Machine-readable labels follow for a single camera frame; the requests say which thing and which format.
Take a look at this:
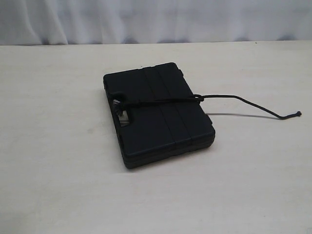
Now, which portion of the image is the black braided rope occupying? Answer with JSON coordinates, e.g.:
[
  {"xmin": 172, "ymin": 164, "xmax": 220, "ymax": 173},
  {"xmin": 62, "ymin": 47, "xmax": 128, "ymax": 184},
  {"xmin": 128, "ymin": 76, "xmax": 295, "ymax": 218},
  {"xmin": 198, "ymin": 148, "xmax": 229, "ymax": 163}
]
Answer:
[{"xmin": 112, "ymin": 94, "xmax": 302, "ymax": 121}]

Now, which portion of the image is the white backdrop curtain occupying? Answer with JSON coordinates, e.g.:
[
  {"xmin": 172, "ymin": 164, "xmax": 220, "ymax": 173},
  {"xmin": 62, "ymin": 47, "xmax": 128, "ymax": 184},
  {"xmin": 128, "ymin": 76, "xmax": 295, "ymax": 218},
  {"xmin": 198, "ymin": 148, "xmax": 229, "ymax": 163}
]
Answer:
[{"xmin": 0, "ymin": 0, "xmax": 312, "ymax": 45}]

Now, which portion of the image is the black plastic carrying case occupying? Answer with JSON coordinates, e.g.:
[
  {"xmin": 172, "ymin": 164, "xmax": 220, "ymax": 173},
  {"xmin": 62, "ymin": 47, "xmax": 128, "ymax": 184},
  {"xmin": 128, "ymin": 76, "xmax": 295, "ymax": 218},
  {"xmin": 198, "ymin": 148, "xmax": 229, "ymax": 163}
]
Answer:
[{"xmin": 103, "ymin": 62, "xmax": 215, "ymax": 169}]

